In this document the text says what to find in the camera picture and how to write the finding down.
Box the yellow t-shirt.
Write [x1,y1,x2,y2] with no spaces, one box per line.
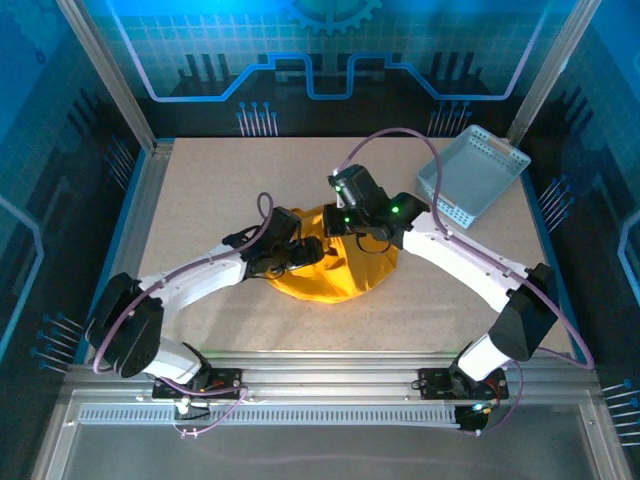
[267,207,400,304]

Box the grey perforated plastic basket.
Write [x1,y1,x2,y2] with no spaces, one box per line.
[414,124,532,230]

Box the small black controller box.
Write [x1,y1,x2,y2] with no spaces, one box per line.
[454,402,495,434]

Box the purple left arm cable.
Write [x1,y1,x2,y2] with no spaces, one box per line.
[91,191,275,439]

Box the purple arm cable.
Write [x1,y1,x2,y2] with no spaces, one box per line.
[91,191,275,439]
[341,127,596,436]

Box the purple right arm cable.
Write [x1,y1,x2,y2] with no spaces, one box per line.
[341,127,596,436]

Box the long aluminium frame rail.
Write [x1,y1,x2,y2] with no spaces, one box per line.
[64,349,601,401]

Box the aluminium side rail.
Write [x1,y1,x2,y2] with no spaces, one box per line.
[97,139,176,361]

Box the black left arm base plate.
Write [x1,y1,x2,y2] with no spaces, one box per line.
[152,368,246,401]

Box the slotted grey cable duct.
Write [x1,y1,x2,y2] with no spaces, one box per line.
[77,403,461,427]

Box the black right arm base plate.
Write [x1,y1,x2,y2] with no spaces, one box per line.
[418,367,510,401]

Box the aluminium frame post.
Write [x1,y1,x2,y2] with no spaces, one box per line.
[57,0,161,151]
[504,0,601,146]

